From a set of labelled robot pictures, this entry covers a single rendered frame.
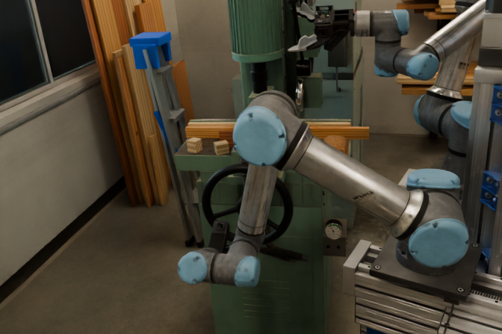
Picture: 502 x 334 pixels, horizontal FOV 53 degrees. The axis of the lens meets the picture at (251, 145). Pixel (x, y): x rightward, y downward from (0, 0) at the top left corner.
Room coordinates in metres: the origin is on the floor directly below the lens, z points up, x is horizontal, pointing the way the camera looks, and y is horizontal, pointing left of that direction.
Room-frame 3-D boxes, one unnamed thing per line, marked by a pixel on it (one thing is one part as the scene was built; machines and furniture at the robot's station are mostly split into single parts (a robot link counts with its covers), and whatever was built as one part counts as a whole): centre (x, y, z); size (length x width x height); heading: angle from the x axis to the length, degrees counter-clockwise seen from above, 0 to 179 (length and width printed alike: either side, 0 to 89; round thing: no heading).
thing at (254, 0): (1.70, -0.05, 1.35); 0.18 x 0.18 x 0.31
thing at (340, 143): (1.56, -0.28, 0.92); 0.14 x 0.09 x 0.04; 167
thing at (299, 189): (1.82, -0.08, 0.76); 0.57 x 0.45 x 0.09; 167
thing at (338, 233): (1.43, -0.25, 0.65); 0.06 x 0.04 x 0.08; 77
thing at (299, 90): (1.80, -0.20, 1.02); 0.12 x 0.03 x 0.12; 167
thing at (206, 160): (1.59, -0.04, 0.87); 0.61 x 0.30 x 0.06; 77
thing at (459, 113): (1.45, -0.68, 0.98); 0.13 x 0.12 x 0.14; 22
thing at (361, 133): (1.69, -0.09, 0.92); 0.67 x 0.02 x 0.04; 77
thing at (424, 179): (1.03, -0.41, 0.98); 0.13 x 0.12 x 0.14; 164
